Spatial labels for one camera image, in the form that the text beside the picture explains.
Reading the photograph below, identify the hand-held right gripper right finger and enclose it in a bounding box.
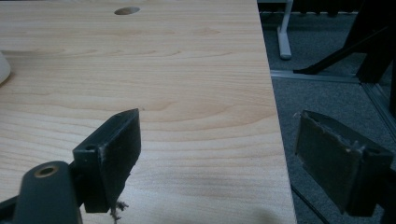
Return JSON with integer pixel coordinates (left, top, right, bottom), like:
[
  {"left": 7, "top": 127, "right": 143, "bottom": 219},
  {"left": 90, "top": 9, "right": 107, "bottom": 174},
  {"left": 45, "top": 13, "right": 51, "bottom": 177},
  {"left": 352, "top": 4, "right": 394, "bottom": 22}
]
[{"left": 293, "top": 109, "right": 394, "bottom": 217}]

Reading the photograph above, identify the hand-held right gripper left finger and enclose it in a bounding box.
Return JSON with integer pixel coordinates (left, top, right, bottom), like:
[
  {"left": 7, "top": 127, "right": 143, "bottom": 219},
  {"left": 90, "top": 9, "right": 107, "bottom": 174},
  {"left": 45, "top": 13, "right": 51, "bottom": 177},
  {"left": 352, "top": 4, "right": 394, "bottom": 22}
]
[{"left": 72, "top": 107, "right": 142, "bottom": 215}]

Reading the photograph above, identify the white rounded object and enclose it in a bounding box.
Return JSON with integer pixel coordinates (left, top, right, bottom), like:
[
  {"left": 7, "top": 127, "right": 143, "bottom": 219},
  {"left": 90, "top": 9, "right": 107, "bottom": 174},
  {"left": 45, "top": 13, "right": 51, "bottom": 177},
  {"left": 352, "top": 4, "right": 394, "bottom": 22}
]
[{"left": 0, "top": 51, "right": 12, "bottom": 85}]

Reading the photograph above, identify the white metal table leg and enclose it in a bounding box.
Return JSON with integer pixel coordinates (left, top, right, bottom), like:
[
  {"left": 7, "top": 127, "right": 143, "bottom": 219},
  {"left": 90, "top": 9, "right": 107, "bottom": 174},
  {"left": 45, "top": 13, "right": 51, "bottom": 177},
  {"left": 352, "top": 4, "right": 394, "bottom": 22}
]
[{"left": 276, "top": 0, "right": 294, "bottom": 61}]

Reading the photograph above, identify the black cable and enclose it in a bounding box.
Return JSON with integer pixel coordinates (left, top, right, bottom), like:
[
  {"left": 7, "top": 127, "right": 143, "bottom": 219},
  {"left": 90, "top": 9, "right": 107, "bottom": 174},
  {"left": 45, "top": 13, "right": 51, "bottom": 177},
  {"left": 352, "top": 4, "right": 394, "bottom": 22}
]
[{"left": 290, "top": 184, "right": 331, "bottom": 224}]

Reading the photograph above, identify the grey aluminium floor rail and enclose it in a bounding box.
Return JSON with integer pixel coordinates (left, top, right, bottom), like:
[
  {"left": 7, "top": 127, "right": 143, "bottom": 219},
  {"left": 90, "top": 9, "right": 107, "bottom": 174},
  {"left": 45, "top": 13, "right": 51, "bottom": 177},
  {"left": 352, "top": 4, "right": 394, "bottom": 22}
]
[{"left": 270, "top": 69, "right": 396, "bottom": 143}]

